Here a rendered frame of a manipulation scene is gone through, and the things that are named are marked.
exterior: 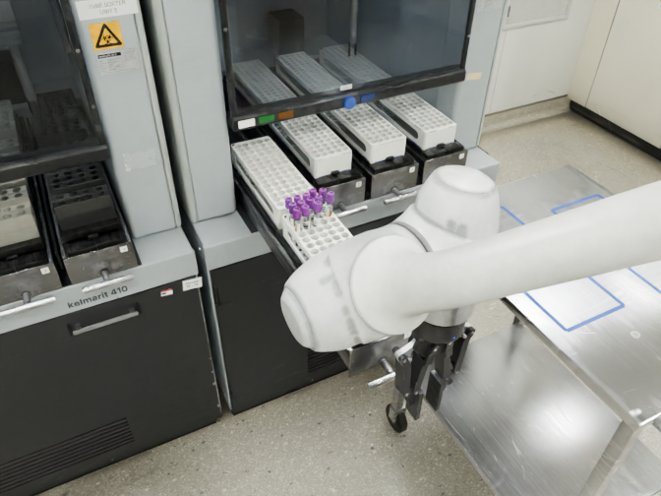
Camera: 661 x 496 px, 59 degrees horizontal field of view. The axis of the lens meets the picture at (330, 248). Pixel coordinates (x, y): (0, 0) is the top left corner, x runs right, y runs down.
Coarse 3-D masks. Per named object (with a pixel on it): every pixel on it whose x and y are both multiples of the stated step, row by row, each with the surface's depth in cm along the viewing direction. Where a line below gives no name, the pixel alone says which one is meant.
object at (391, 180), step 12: (324, 120) 159; (336, 132) 154; (348, 144) 149; (360, 156) 145; (408, 156) 145; (360, 168) 144; (372, 168) 141; (384, 168) 141; (396, 168) 142; (408, 168) 144; (372, 180) 141; (384, 180) 143; (396, 180) 145; (408, 180) 147; (372, 192) 143; (384, 192) 145; (396, 192) 144; (408, 192) 144
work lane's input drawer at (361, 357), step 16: (240, 176) 137; (240, 192) 136; (256, 208) 129; (256, 224) 131; (272, 224) 123; (272, 240) 122; (288, 256) 117; (288, 272) 118; (400, 336) 102; (352, 352) 98; (368, 352) 101; (384, 352) 103; (352, 368) 101; (368, 368) 104; (384, 368) 103; (368, 384) 100
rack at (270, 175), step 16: (240, 144) 139; (256, 144) 139; (272, 144) 139; (240, 160) 134; (256, 160) 135; (272, 160) 135; (288, 160) 134; (256, 176) 128; (272, 176) 128; (288, 176) 130; (256, 192) 130; (272, 192) 124; (288, 192) 126; (272, 208) 122
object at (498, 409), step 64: (512, 192) 133; (576, 192) 133; (576, 320) 102; (640, 320) 103; (512, 384) 158; (576, 384) 158; (640, 384) 92; (512, 448) 143; (576, 448) 143; (640, 448) 143
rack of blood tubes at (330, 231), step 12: (324, 216) 118; (288, 228) 115; (312, 228) 114; (324, 228) 114; (336, 228) 115; (288, 240) 118; (300, 240) 111; (312, 240) 111; (324, 240) 112; (336, 240) 112; (300, 252) 114; (312, 252) 110
